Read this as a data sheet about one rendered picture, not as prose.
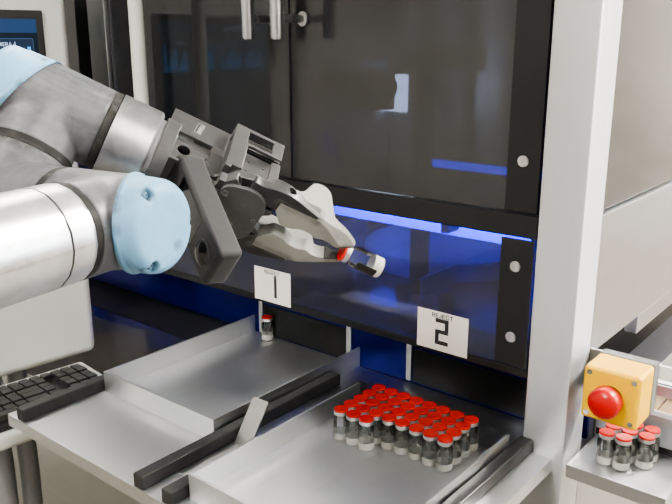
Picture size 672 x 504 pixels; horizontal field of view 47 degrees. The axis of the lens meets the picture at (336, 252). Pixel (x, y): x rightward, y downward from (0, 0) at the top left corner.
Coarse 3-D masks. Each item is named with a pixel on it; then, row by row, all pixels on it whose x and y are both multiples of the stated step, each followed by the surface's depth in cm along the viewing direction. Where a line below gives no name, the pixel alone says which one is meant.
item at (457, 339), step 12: (420, 312) 114; (432, 312) 112; (420, 324) 114; (432, 324) 113; (444, 324) 111; (456, 324) 110; (468, 324) 109; (420, 336) 114; (432, 336) 113; (444, 336) 112; (456, 336) 110; (432, 348) 114; (444, 348) 112; (456, 348) 111
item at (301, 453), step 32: (320, 416) 113; (256, 448) 103; (288, 448) 107; (320, 448) 107; (352, 448) 107; (480, 448) 107; (192, 480) 95; (224, 480) 99; (256, 480) 99; (288, 480) 99; (320, 480) 99; (352, 480) 99; (384, 480) 99; (416, 480) 99; (448, 480) 99
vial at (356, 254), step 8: (352, 248) 77; (360, 248) 77; (352, 256) 77; (360, 256) 77; (368, 256) 77; (376, 256) 78; (352, 264) 77; (368, 264) 77; (376, 264) 78; (384, 264) 78; (376, 272) 78
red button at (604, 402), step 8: (592, 392) 96; (600, 392) 95; (608, 392) 94; (616, 392) 95; (592, 400) 95; (600, 400) 95; (608, 400) 94; (616, 400) 94; (592, 408) 96; (600, 408) 95; (608, 408) 94; (616, 408) 94; (600, 416) 95; (608, 416) 95
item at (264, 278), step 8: (256, 272) 134; (264, 272) 133; (272, 272) 132; (280, 272) 130; (256, 280) 135; (264, 280) 133; (272, 280) 132; (280, 280) 131; (288, 280) 130; (256, 288) 135; (264, 288) 134; (272, 288) 133; (280, 288) 131; (288, 288) 130; (256, 296) 136; (264, 296) 134; (272, 296) 133; (280, 296) 132; (288, 296) 130; (280, 304) 132; (288, 304) 131
